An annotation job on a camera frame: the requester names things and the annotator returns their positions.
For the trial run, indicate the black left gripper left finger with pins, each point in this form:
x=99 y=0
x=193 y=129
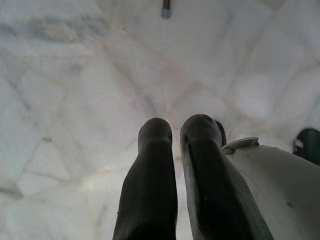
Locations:
x=147 y=180

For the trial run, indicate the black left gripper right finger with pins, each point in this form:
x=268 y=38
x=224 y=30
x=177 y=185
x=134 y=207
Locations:
x=212 y=180

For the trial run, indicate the white robot leg cover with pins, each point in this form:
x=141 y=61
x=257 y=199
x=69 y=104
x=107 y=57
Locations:
x=277 y=190

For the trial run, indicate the black robot foot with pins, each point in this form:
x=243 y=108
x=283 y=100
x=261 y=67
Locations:
x=308 y=143

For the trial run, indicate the brown chair leg grey cap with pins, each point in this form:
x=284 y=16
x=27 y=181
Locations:
x=166 y=9

